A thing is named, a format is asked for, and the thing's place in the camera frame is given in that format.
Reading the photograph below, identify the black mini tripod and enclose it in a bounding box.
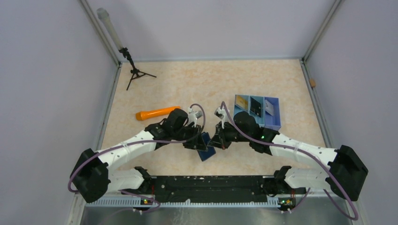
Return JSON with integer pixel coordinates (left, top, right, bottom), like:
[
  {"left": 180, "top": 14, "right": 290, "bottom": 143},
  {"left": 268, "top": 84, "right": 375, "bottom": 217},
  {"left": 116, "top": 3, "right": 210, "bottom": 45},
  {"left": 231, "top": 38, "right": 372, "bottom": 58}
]
[{"left": 118, "top": 47, "right": 157, "bottom": 90}]

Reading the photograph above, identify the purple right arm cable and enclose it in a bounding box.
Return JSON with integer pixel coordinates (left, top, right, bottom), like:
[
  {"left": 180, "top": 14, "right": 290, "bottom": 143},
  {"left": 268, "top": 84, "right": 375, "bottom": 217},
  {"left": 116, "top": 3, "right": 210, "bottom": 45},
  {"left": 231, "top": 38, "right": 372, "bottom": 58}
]
[{"left": 220, "top": 101, "right": 360, "bottom": 221}]

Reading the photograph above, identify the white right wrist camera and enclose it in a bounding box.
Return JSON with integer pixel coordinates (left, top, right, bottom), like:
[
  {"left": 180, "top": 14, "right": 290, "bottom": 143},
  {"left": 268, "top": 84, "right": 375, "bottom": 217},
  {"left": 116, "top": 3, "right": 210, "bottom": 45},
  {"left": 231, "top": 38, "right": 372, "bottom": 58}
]
[{"left": 214, "top": 106, "right": 229, "bottom": 127}]

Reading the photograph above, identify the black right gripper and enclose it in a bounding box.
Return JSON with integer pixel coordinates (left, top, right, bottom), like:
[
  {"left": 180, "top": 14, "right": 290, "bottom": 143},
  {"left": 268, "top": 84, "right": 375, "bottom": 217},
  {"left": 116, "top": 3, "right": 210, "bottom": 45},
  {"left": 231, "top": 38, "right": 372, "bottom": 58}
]
[{"left": 208, "top": 120, "right": 251, "bottom": 150}]

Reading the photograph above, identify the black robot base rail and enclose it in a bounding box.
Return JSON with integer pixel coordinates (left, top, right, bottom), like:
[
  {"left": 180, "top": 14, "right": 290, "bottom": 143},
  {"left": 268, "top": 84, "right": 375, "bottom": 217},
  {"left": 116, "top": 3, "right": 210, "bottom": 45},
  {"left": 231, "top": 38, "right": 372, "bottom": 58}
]
[{"left": 130, "top": 175, "right": 306, "bottom": 203}]

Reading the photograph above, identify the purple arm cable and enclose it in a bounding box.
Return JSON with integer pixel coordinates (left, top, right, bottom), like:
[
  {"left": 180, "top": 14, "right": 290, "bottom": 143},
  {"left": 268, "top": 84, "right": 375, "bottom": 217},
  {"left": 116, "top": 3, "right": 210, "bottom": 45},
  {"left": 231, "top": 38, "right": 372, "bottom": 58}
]
[
  {"left": 220, "top": 101, "right": 360, "bottom": 221},
  {"left": 68, "top": 104, "right": 207, "bottom": 215}
]

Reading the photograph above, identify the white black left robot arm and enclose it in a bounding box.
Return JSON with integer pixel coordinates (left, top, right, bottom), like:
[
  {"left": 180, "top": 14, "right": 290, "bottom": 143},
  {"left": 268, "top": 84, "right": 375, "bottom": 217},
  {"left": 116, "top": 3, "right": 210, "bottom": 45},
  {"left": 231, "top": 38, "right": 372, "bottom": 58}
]
[{"left": 68, "top": 107, "right": 207, "bottom": 203}]

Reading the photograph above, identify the orange flashlight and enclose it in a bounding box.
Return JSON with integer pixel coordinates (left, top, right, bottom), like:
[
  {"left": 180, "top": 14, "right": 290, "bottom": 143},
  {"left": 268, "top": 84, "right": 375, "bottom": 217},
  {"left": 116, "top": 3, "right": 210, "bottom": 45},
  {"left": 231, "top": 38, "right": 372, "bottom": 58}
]
[{"left": 135, "top": 106, "right": 181, "bottom": 121}]

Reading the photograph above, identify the small tan block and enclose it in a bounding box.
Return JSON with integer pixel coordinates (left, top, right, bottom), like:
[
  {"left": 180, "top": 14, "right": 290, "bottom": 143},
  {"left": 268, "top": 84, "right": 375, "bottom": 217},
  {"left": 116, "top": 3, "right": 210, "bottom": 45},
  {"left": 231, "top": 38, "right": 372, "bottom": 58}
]
[{"left": 309, "top": 78, "right": 316, "bottom": 88}]

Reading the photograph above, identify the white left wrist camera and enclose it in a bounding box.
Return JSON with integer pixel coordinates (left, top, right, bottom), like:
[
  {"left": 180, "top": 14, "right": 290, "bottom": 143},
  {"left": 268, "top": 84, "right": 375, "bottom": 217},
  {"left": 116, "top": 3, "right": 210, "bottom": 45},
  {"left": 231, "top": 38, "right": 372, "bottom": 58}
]
[{"left": 187, "top": 107, "right": 203, "bottom": 127}]

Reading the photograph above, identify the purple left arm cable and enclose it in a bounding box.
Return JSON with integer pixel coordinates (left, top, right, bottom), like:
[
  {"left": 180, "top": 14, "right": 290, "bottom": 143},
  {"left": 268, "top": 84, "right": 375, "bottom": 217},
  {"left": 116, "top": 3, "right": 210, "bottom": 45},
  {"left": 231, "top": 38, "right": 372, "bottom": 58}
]
[{"left": 68, "top": 104, "right": 207, "bottom": 215}]

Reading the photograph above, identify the grey tube on tripod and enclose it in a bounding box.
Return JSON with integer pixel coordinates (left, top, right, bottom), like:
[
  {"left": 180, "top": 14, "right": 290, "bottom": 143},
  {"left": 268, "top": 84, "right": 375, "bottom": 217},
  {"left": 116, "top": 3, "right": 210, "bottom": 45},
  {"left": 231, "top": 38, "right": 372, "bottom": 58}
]
[{"left": 96, "top": 7, "right": 123, "bottom": 51}]

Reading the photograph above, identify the light blue drawer organizer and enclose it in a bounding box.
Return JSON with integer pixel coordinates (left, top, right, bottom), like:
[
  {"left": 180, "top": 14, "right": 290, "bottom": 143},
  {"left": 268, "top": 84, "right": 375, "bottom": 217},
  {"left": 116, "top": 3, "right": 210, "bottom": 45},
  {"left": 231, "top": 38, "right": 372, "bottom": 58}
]
[{"left": 233, "top": 95, "right": 282, "bottom": 131}]

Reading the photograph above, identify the dark blue leather card holder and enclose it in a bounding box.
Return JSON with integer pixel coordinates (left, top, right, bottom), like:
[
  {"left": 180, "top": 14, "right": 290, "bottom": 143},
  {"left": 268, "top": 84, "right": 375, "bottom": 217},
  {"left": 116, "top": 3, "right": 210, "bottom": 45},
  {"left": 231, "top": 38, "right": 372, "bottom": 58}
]
[{"left": 198, "top": 132, "right": 216, "bottom": 162}]

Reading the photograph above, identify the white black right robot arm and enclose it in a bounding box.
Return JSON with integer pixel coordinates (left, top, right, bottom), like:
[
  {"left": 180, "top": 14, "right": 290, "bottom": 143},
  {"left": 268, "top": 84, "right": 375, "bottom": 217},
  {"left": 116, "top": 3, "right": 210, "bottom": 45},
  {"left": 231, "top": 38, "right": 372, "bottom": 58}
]
[{"left": 209, "top": 108, "right": 368, "bottom": 202}]

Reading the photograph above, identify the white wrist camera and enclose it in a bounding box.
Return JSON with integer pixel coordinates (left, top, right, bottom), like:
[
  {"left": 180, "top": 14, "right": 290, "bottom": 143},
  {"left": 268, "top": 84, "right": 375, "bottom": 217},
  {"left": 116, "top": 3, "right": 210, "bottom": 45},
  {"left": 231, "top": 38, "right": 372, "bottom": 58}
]
[
  {"left": 214, "top": 106, "right": 229, "bottom": 127},
  {"left": 187, "top": 107, "right": 203, "bottom": 127}
]

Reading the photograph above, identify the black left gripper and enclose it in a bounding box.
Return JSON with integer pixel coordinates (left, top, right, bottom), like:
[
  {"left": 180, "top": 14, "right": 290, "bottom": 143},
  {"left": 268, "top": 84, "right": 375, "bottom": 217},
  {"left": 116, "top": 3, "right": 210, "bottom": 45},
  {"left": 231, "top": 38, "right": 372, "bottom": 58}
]
[{"left": 172, "top": 123, "right": 208, "bottom": 151}]

